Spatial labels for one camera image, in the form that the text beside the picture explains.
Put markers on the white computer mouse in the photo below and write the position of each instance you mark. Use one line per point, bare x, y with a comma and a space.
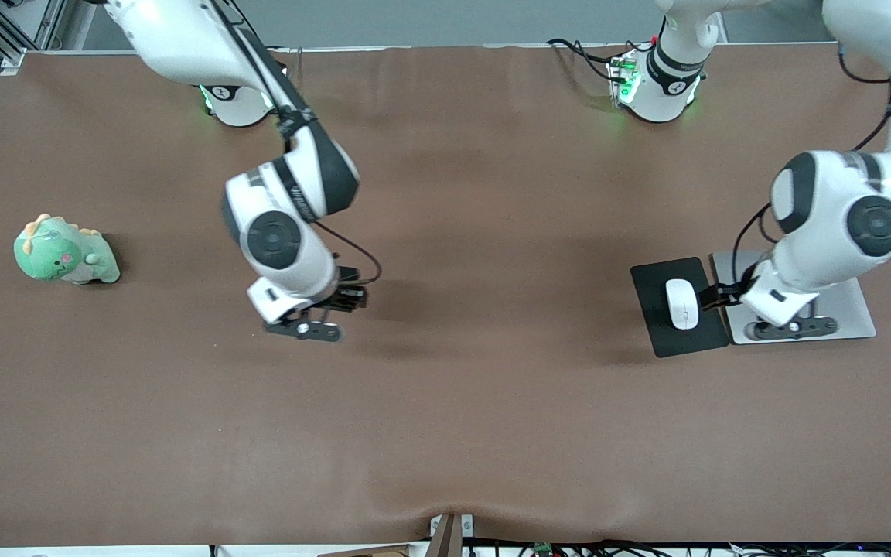
681, 305

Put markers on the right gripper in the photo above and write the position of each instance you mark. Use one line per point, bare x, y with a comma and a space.
346, 295

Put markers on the brown table cover mat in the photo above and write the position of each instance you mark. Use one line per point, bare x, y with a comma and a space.
445, 425

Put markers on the silver laptop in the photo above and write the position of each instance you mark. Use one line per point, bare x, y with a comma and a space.
848, 309

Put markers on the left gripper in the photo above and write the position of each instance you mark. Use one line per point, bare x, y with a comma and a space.
726, 294

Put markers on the black mouse pad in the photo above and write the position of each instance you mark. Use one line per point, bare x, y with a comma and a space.
646, 309

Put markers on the grey metal bracket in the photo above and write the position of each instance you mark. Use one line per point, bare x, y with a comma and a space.
467, 524

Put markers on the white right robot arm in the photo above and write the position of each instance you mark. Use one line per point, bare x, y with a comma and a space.
182, 39

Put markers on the small green circuit board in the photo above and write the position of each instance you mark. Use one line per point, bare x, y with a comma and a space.
544, 548

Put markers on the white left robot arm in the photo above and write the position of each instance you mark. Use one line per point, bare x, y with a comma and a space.
824, 201

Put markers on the green dinosaur plush toy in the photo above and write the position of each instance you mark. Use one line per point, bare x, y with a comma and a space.
59, 255

